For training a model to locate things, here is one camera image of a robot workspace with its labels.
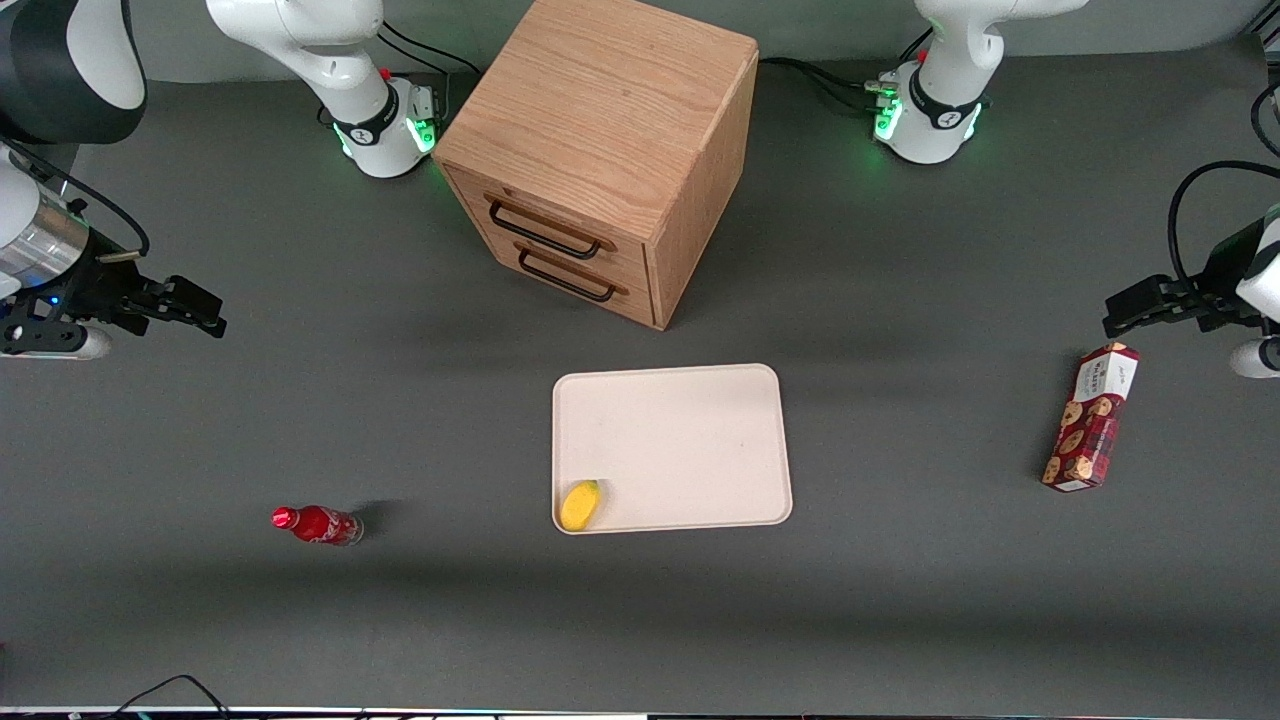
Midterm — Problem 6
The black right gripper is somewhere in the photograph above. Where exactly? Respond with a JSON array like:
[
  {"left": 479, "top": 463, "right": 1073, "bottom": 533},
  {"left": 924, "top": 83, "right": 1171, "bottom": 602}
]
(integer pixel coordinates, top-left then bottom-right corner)
[{"left": 0, "top": 254, "right": 228, "bottom": 355}]

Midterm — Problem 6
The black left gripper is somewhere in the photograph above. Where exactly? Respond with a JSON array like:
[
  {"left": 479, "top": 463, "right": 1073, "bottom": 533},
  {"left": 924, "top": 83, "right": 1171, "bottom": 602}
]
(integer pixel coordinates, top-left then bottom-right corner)
[{"left": 1103, "top": 222, "right": 1269, "bottom": 339}]

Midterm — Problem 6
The red coke bottle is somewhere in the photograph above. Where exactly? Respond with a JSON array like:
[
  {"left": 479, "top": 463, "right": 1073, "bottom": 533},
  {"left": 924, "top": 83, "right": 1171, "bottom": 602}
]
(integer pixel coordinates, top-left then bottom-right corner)
[{"left": 271, "top": 505, "right": 365, "bottom": 547}]

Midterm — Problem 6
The cream plastic tray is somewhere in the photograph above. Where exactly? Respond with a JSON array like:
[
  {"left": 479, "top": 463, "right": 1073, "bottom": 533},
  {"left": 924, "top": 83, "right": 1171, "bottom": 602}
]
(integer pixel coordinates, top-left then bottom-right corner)
[{"left": 551, "top": 363, "right": 794, "bottom": 536}]

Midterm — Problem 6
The red cookie box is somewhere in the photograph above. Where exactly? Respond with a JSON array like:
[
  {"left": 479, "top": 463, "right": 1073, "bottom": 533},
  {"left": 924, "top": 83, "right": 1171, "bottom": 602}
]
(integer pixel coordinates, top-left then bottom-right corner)
[{"left": 1040, "top": 342, "right": 1142, "bottom": 494}]

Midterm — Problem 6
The wooden drawer front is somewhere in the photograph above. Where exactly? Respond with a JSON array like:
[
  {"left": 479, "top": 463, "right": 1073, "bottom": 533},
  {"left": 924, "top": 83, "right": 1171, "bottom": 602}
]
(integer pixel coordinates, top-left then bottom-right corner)
[
  {"left": 478, "top": 222, "right": 657, "bottom": 328},
  {"left": 447, "top": 168, "right": 653, "bottom": 289}
]

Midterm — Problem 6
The yellow lemon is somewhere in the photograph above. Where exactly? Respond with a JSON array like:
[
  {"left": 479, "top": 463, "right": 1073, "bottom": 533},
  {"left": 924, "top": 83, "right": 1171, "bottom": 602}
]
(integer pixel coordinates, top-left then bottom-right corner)
[{"left": 559, "top": 480, "right": 602, "bottom": 532}]

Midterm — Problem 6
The wooden drawer cabinet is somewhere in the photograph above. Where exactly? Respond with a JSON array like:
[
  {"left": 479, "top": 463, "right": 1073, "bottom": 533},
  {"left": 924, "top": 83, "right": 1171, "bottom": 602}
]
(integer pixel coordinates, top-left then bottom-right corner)
[{"left": 432, "top": 0, "right": 760, "bottom": 332}]

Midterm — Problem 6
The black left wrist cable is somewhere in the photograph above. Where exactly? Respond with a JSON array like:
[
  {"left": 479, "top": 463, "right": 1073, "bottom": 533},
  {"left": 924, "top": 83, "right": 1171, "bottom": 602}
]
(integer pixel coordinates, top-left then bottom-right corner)
[{"left": 1167, "top": 159, "right": 1280, "bottom": 293}]

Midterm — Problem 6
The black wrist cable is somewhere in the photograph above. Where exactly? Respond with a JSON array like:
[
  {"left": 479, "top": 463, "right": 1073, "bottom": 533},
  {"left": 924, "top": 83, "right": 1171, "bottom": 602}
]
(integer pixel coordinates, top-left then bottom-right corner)
[
  {"left": 0, "top": 140, "right": 152, "bottom": 264},
  {"left": 1167, "top": 159, "right": 1280, "bottom": 293}
]

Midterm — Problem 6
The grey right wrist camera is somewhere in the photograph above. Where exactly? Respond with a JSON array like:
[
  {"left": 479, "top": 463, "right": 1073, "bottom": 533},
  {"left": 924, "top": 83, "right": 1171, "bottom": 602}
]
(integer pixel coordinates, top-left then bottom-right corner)
[{"left": 0, "top": 325, "right": 112, "bottom": 362}]

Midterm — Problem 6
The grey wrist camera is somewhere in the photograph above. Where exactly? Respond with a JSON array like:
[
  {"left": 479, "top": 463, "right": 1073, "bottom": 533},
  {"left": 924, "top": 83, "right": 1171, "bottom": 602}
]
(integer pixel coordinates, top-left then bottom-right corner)
[
  {"left": 0, "top": 325, "right": 112, "bottom": 362},
  {"left": 1229, "top": 338, "right": 1280, "bottom": 380}
]

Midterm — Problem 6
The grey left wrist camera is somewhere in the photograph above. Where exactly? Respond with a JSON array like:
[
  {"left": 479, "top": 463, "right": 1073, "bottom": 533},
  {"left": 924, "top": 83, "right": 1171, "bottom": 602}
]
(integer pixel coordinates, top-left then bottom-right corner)
[{"left": 1229, "top": 338, "right": 1280, "bottom": 380}]

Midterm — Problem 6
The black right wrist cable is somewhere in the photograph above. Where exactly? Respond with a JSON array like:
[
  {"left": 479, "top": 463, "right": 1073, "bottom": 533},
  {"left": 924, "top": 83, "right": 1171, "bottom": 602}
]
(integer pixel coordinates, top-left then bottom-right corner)
[{"left": 0, "top": 140, "right": 152, "bottom": 264}]

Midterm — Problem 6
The black cable at table edge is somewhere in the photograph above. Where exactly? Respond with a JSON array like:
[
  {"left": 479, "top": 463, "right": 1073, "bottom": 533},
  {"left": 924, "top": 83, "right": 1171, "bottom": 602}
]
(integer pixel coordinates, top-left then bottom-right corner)
[{"left": 1249, "top": 80, "right": 1280, "bottom": 160}]

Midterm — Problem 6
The black right arm base cable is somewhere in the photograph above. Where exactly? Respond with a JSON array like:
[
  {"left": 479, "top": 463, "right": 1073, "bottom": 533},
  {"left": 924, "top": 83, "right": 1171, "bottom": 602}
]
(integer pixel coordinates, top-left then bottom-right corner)
[{"left": 378, "top": 20, "right": 483, "bottom": 77}]

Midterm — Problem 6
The black arm base cable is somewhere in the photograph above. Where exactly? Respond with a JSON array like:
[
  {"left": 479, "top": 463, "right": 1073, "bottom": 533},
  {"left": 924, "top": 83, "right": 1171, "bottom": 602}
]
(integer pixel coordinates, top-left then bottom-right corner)
[
  {"left": 757, "top": 28, "right": 937, "bottom": 113},
  {"left": 378, "top": 20, "right": 483, "bottom": 77}
]

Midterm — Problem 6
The black metal drawer handle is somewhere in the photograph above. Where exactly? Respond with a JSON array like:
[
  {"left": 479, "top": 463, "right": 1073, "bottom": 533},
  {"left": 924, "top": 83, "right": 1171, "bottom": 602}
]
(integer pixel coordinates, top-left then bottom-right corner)
[
  {"left": 516, "top": 247, "right": 627, "bottom": 304},
  {"left": 488, "top": 200, "right": 614, "bottom": 262}
]

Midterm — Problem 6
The black cable loop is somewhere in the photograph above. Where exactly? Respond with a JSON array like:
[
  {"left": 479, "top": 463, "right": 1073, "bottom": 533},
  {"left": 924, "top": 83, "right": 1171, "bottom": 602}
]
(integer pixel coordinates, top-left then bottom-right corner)
[{"left": 98, "top": 674, "right": 234, "bottom": 720}]

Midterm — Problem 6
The black left arm base cable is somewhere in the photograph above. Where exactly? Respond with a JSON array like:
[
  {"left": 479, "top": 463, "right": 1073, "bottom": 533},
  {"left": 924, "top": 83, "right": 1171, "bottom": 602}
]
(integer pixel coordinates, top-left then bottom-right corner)
[{"left": 757, "top": 28, "right": 937, "bottom": 113}]

